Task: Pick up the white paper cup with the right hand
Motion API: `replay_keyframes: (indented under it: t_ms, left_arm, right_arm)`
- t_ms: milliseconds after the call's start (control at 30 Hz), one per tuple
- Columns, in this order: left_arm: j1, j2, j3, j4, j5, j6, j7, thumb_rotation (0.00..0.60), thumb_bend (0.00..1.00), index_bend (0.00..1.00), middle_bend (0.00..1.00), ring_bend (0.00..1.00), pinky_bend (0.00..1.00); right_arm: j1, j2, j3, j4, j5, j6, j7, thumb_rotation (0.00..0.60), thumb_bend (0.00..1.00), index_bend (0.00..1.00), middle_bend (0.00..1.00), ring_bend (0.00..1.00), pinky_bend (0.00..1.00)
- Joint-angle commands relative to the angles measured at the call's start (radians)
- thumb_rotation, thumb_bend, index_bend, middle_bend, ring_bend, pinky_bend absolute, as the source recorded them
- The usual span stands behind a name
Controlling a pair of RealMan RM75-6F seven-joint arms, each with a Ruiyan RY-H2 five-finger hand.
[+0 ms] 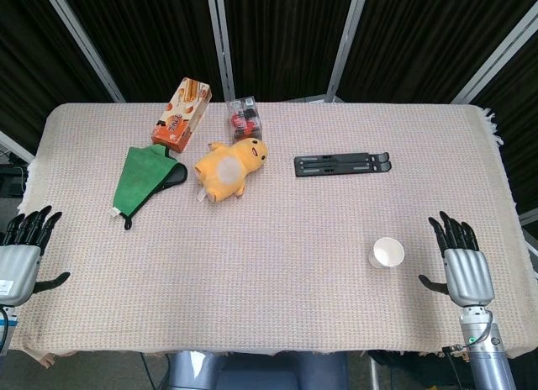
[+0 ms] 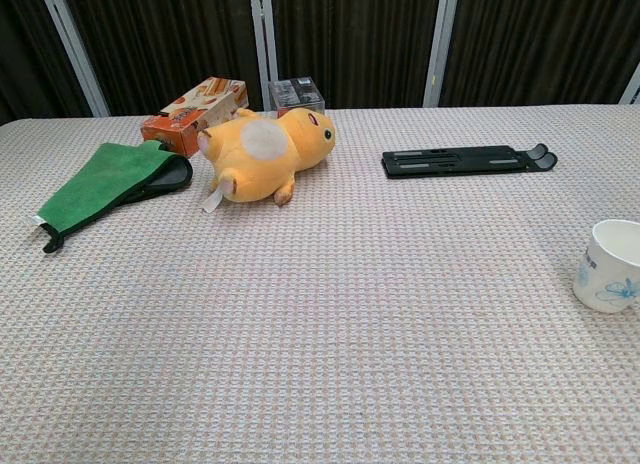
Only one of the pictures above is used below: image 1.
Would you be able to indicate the grey-blue robot torso base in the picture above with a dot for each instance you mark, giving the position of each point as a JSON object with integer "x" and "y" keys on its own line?
{"x": 252, "y": 371}

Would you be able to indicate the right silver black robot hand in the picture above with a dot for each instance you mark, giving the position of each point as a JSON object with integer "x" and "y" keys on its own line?
{"x": 468, "y": 276}

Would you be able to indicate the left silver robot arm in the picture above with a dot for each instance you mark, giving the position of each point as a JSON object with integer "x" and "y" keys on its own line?
{"x": 7, "y": 323}

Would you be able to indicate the clear plastic box red contents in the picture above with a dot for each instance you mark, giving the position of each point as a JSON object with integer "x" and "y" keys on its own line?
{"x": 244, "y": 121}

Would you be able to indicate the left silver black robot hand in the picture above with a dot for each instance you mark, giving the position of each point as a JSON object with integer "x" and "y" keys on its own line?
{"x": 19, "y": 268}

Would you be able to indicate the green cloth black trim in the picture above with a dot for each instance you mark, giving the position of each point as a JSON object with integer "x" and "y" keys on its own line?
{"x": 140, "y": 175}

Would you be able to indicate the white paper cup blue flower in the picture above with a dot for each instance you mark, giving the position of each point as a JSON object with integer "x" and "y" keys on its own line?
{"x": 388, "y": 252}

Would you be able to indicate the black folding stand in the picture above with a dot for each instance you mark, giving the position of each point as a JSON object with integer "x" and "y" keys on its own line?
{"x": 336, "y": 165}

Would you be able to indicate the yellow plush toy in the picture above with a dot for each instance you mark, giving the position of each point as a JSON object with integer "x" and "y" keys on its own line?
{"x": 229, "y": 167}

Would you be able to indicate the orange snack box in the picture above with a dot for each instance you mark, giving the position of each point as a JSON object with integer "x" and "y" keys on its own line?
{"x": 180, "y": 117}

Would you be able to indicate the black pleated curtain panel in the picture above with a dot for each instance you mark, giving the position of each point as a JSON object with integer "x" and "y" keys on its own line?
{"x": 147, "y": 33}
{"x": 286, "y": 37}
{"x": 33, "y": 62}
{"x": 424, "y": 37}

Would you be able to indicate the grey partition frame post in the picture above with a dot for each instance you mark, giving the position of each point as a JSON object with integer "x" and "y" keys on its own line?
{"x": 222, "y": 41}
{"x": 496, "y": 49}
{"x": 346, "y": 41}
{"x": 84, "y": 45}

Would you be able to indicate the beige woven tablecloth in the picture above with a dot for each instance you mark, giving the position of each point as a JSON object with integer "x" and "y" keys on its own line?
{"x": 269, "y": 259}

